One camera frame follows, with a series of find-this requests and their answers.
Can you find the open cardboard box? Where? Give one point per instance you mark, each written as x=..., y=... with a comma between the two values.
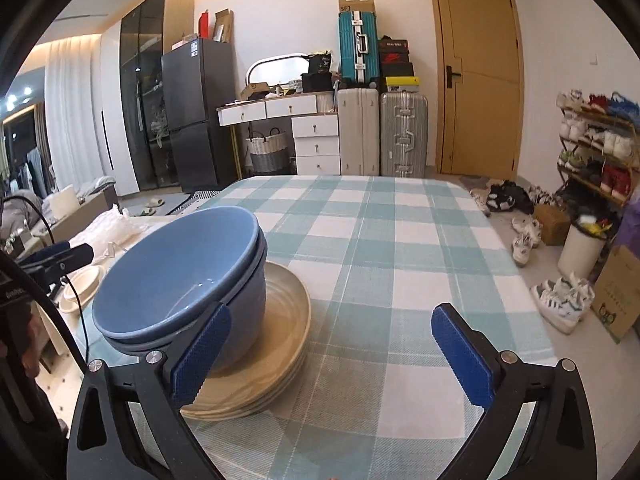
x=256, y=91

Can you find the person's left hand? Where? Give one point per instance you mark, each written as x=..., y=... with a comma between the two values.
x=31, y=335

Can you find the printed cardboard carton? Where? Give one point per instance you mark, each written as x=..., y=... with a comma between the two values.
x=617, y=295

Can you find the ribbed cream container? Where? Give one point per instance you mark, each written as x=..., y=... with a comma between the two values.
x=328, y=102

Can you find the teal suitcase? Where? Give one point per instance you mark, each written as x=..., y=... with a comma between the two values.
x=357, y=45

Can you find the pair of beige slippers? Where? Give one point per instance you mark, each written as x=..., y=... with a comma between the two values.
x=152, y=206

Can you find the flat cardboard box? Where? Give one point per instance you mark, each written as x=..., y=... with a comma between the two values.
x=356, y=4

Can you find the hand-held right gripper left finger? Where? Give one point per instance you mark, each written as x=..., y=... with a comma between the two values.
x=200, y=355

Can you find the white curtain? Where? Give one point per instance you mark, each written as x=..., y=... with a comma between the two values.
x=70, y=110

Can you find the oval mirror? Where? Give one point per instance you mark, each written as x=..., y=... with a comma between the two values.
x=277, y=67

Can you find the clear plastic bags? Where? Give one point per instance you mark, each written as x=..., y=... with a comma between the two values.
x=115, y=230

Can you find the silver suitcase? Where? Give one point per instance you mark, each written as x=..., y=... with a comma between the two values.
x=402, y=135

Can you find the woven laundry basket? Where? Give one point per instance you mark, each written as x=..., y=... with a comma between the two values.
x=267, y=155

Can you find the small cream plate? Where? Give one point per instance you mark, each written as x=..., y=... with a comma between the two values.
x=85, y=282

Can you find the white vanity desk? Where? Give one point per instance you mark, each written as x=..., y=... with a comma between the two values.
x=315, y=145

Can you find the striped border rug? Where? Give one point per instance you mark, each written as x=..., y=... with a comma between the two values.
x=200, y=200

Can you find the clear acrylic stand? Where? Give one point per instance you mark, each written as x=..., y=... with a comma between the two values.
x=116, y=250

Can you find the beige sofa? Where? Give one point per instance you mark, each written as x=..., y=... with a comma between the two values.
x=75, y=210

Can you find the teal checked tablecloth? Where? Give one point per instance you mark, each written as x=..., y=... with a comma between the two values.
x=390, y=270

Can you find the purple bag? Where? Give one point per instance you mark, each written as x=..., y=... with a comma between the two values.
x=631, y=230

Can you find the wooden door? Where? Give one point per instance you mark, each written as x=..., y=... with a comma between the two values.
x=480, y=85

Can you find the black refrigerator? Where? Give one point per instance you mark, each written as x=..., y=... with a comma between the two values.
x=200, y=110

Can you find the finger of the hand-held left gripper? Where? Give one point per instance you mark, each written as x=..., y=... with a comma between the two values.
x=50, y=252
x=75, y=257

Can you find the white suitcase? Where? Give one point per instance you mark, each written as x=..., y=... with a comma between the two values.
x=357, y=130

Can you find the white trash bin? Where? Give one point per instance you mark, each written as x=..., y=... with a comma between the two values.
x=580, y=255

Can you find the dark glass cabinet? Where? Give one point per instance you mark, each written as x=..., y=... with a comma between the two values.
x=142, y=85

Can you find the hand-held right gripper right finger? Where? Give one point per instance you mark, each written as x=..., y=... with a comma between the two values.
x=460, y=355

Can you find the white wardrobe panel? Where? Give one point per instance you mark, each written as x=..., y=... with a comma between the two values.
x=112, y=135

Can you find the stack of shoe boxes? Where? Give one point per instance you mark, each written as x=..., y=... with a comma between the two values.
x=397, y=65

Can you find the pile of shoes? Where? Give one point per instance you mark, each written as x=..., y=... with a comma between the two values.
x=510, y=200

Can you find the shoe rack with shoes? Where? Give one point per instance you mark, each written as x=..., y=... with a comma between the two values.
x=600, y=150

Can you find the brown cardboard box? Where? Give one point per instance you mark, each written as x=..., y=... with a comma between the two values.
x=550, y=225

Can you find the black bag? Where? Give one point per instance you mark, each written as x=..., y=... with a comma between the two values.
x=317, y=75

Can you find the upright cardboard pieces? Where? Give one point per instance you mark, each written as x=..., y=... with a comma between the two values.
x=223, y=25

